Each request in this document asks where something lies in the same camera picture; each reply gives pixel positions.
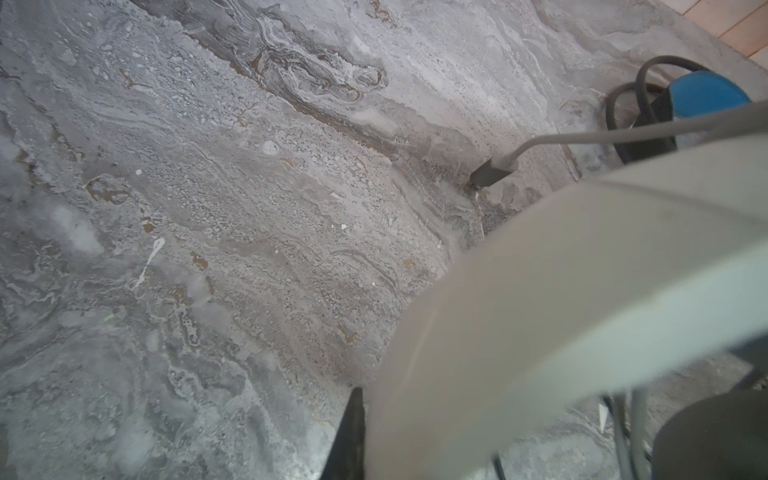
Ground white headphones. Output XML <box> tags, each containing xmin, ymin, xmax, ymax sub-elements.
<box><xmin>364</xmin><ymin>101</ymin><xmax>767</xmax><ymax>479</ymax></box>

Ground black and blue headphones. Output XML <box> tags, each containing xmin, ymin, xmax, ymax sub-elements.
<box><xmin>605</xmin><ymin>55</ymin><xmax>767</xmax><ymax>165</ymax></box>

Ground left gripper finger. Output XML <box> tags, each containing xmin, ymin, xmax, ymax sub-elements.
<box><xmin>319</xmin><ymin>387</ymin><xmax>366</xmax><ymax>480</ymax></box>

